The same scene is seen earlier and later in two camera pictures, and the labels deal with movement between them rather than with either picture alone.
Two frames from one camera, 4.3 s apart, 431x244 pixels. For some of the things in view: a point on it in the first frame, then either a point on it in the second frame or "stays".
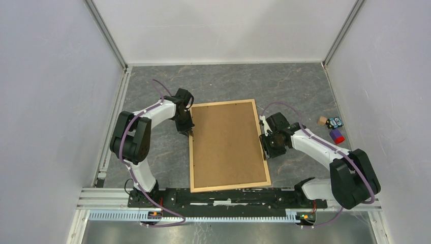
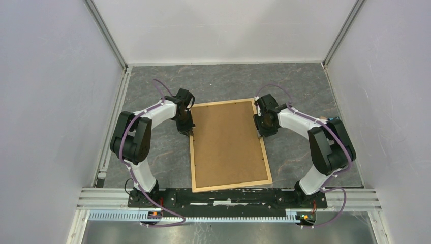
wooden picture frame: x=234 y=186 stays
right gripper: x=267 y=151 -> x=261 y=131
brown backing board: x=227 y=148 stays
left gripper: x=184 y=130 stays
